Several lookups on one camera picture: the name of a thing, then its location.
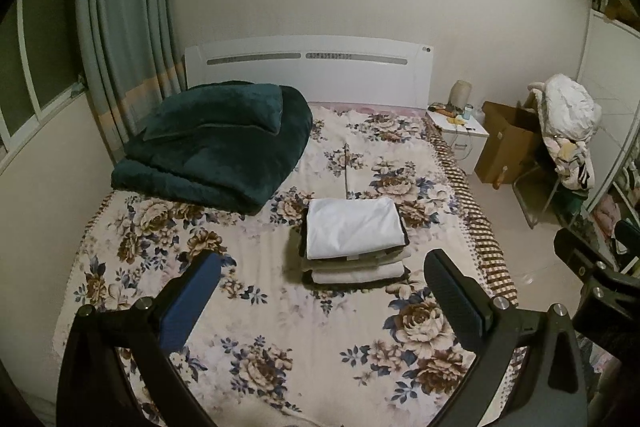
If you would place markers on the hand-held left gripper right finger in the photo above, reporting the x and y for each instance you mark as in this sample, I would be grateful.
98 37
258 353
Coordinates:
452 302

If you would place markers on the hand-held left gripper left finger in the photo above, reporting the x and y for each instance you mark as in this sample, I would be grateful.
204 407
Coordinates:
192 302

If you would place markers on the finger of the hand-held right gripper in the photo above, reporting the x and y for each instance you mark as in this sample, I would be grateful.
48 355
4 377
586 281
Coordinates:
629 237
582 254

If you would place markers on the white t-shirt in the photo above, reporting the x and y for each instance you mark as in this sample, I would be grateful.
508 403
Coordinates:
352 227

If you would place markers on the pink folded clothes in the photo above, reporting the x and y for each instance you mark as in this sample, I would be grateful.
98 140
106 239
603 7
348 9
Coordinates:
606 214

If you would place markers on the pile of mixed clothes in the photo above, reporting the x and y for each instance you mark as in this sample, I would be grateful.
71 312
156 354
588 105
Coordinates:
575 162

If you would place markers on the metal folding chair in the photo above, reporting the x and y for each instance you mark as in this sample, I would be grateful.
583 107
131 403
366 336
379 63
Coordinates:
537 197

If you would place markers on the bed with floral sheet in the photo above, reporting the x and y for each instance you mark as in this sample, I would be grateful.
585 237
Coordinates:
260 347

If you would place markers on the black and white folded garment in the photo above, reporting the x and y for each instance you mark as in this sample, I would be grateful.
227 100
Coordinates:
355 278

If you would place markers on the beige folded garment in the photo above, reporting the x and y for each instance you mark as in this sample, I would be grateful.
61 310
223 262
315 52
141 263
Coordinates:
350 263

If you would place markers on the large cardboard box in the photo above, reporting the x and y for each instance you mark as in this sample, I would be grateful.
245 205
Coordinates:
510 142

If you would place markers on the white bundled duvet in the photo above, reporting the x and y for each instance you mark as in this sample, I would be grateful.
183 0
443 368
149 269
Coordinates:
570 107

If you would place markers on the dark green blanket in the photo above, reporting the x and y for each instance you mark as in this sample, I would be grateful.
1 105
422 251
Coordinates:
210 142

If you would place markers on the white nightstand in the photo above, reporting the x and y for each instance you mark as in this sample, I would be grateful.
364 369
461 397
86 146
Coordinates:
462 139

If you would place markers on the white wardrobe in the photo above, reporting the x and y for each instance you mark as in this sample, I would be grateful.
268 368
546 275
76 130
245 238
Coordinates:
607 72

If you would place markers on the clutter atop wardrobe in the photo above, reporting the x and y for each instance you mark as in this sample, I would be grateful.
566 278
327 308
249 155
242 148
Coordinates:
612 2

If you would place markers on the white headboard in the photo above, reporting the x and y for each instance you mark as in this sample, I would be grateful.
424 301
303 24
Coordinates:
310 72

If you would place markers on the window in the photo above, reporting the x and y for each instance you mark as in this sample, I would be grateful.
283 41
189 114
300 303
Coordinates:
35 72

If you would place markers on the green curtain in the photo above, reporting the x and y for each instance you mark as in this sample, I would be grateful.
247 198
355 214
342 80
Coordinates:
130 17

